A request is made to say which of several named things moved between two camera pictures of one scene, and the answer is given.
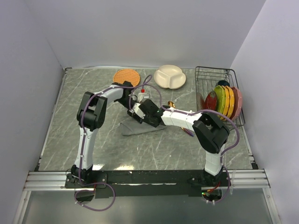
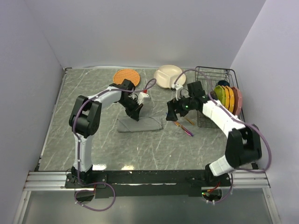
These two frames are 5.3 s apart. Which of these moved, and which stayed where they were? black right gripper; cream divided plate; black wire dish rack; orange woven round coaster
Moved: black right gripper
Stayed: cream divided plate; black wire dish rack; orange woven round coaster
